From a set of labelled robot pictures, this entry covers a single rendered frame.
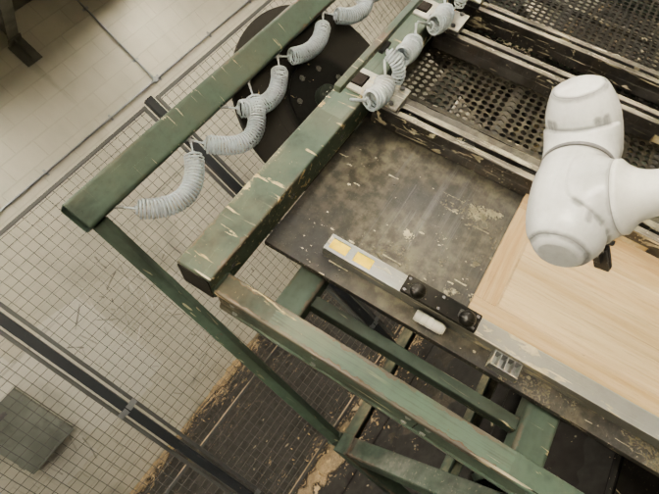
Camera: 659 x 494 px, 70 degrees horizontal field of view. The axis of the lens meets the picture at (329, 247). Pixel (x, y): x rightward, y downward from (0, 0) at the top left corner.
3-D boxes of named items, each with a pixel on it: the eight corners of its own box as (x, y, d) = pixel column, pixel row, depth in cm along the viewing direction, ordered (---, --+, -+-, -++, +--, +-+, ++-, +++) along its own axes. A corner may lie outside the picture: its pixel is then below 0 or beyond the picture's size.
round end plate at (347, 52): (343, 235, 183) (189, 72, 157) (335, 237, 188) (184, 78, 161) (431, 114, 218) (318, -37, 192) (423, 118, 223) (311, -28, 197)
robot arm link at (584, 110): (558, 143, 83) (544, 198, 77) (544, 68, 73) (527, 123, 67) (631, 137, 77) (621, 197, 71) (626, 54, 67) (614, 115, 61)
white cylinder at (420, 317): (411, 321, 115) (439, 337, 114) (413, 316, 113) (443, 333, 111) (416, 311, 117) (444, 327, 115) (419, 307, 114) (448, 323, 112)
